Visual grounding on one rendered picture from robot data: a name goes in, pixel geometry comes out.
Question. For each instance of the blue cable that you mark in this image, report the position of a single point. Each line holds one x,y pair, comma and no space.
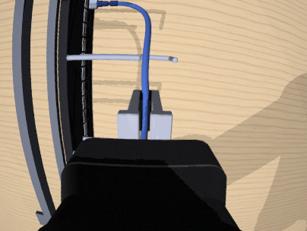
145,61

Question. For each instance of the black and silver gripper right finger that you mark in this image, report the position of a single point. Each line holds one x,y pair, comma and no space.
159,121

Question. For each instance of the dark grey metal rack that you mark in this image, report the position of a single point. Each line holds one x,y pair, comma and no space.
75,85

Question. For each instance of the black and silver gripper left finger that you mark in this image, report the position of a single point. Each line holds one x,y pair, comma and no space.
129,122

